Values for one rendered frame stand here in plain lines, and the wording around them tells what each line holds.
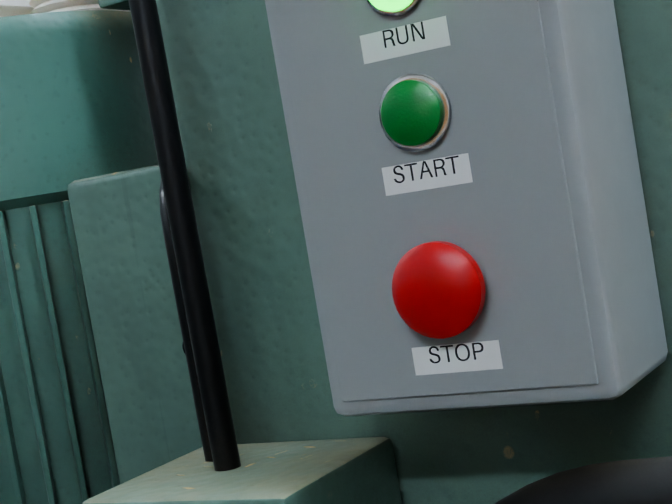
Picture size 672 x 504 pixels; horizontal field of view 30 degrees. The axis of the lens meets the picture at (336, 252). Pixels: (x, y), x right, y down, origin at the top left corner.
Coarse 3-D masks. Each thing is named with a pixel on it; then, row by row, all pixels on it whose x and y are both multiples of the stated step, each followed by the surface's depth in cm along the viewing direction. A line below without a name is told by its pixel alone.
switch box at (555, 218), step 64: (320, 0) 40; (448, 0) 38; (512, 0) 37; (576, 0) 38; (320, 64) 40; (384, 64) 39; (448, 64) 38; (512, 64) 37; (576, 64) 37; (320, 128) 41; (512, 128) 37; (576, 128) 37; (320, 192) 41; (384, 192) 40; (448, 192) 39; (512, 192) 38; (576, 192) 37; (640, 192) 41; (320, 256) 41; (384, 256) 40; (512, 256) 38; (576, 256) 37; (640, 256) 40; (320, 320) 42; (384, 320) 40; (512, 320) 38; (576, 320) 37; (640, 320) 40; (384, 384) 41; (448, 384) 40; (512, 384) 38; (576, 384) 37
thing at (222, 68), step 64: (192, 0) 50; (256, 0) 48; (640, 0) 41; (192, 64) 50; (256, 64) 49; (640, 64) 41; (192, 128) 50; (256, 128) 49; (640, 128) 42; (192, 192) 51; (256, 192) 49; (256, 256) 50; (256, 320) 50; (256, 384) 50; (320, 384) 49; (640, 384) 43; (448, 448) 47; (512, 448) 45; (576, 448) 44; (640, 448) 43
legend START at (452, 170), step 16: (432, 160) 39; (448, 160) 38; (464, 160) 38; (384, 176) 40; (400, 176) 39; (416, 176) 39; (432, 176) 39; (448, 176) 39; (464, 176) 38; (400, 192) 39
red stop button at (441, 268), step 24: (408, 264) 39; (432, 264) 38; (456, 264) 38; (408, 288) 39; (432, 288) 38; (456, 288) 38; (480, 288) 38; (408, 312) 39; (432, 312) 38; (456, 312) 38; (480, 312) 38; (432, 336) 39
